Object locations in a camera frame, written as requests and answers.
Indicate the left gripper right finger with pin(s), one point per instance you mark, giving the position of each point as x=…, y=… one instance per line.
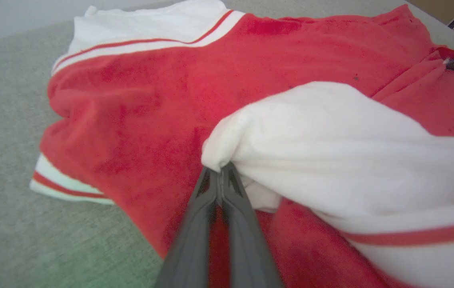
x=247, y=248

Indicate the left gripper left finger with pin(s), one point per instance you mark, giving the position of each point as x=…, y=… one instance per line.
x=191, y=248

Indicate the red shirt with white sleeves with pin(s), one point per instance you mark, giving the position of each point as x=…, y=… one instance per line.
x=151, y=120

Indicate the grey-green fabric sofa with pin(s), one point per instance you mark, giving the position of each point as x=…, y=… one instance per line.
x=3, y=160

